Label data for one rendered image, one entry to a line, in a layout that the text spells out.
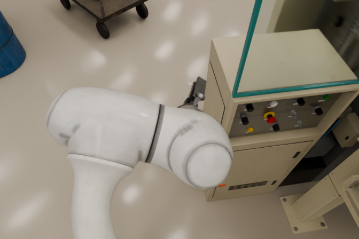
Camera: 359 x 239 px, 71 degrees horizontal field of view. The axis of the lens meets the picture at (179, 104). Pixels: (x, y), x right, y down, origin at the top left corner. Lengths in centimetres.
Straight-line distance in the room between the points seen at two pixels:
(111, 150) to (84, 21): 352
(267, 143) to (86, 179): 113
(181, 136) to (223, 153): 6
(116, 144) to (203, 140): 12
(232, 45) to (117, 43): 228
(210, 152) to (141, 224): 178
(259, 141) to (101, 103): 108
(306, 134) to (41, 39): 321
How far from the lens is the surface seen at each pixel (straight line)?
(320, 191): 188
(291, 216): 226
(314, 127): 153
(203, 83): 66
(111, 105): 39
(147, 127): 38
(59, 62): 331
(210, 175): 37
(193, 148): 35
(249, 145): 137
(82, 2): 352
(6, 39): 329
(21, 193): 250
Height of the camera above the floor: 204
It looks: 52 degrees down
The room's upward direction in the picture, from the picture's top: straight up
